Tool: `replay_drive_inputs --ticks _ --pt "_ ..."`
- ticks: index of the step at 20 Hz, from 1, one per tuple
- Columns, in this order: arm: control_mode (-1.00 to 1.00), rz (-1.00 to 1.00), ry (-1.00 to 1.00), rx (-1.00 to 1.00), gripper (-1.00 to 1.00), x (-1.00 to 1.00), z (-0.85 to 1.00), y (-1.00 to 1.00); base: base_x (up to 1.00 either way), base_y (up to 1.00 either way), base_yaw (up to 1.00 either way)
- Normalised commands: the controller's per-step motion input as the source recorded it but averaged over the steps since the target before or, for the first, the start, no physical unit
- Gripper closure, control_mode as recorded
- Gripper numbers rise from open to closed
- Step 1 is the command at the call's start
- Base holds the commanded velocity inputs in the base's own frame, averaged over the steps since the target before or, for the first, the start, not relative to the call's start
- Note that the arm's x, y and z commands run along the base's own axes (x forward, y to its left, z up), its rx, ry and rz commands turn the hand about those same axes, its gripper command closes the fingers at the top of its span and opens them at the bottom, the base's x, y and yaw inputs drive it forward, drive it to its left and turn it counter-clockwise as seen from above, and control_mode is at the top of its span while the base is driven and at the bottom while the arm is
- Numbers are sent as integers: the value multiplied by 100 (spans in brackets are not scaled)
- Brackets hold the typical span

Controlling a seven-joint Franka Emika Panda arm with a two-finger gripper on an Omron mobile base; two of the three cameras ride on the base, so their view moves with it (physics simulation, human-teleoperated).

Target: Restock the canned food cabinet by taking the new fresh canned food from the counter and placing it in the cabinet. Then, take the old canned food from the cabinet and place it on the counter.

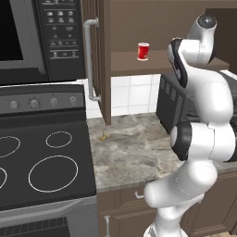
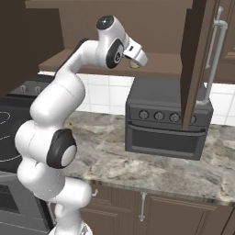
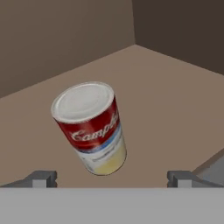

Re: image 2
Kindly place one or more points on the grey stove knob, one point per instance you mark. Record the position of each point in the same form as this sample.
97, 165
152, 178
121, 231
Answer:
23, 88
37, 89

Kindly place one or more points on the round toaster oven knob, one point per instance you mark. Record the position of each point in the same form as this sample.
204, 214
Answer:
143, 114
174, 117
193, 119
159, 116

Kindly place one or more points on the black stove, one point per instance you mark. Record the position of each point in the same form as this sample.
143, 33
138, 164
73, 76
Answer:
7, 137

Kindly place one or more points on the dark grey toaster oven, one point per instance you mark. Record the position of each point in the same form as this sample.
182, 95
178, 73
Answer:
153, 95

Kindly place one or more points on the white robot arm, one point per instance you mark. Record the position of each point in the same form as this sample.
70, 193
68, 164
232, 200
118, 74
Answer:
58, 88

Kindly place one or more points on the brown wall cabinet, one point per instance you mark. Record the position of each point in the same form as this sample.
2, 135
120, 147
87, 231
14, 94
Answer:
122, 24

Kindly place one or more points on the yellow food can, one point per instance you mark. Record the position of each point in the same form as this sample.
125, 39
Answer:
134, 64

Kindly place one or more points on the brown closed wall cabinet door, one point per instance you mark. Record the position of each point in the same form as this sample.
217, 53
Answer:
229, 46

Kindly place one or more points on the dark brown cabinet door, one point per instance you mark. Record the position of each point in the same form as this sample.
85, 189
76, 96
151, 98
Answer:
24, 46

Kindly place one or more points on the brown open cabinet door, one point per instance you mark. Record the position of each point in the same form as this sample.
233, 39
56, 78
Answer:
195, 61

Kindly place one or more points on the brown base cabinet door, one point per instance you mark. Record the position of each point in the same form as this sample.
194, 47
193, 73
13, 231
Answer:
122, 214
183, 217
231, 225

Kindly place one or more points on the grey stove oven door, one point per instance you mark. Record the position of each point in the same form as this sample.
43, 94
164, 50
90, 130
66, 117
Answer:
18, 211

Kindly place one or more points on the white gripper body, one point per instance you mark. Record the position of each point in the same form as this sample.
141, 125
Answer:
141, 57

